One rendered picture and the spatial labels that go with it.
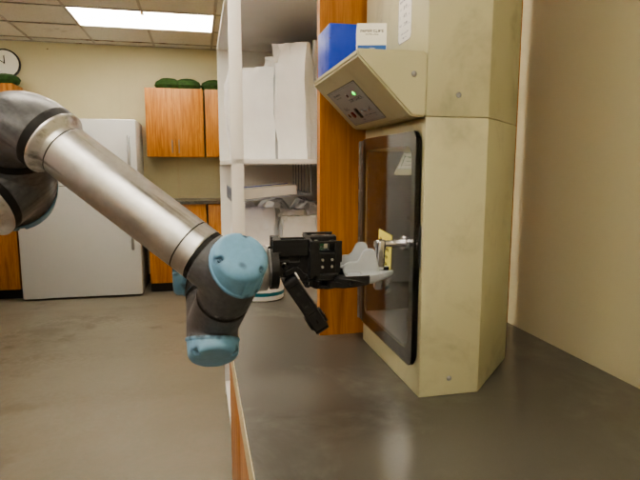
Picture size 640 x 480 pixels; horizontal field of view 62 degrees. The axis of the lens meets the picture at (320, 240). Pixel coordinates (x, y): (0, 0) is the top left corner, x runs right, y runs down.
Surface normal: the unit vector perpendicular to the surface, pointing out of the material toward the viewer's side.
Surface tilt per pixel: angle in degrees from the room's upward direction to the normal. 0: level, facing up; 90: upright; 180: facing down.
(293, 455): 0
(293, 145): 100
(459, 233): 90
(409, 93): 90
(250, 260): 45
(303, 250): 96
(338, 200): 90
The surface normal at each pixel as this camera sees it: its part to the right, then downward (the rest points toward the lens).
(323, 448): 0.00, -0.99
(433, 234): 0.22, 0.13
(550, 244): -0.98, 0.03
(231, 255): 0.37, -0.60
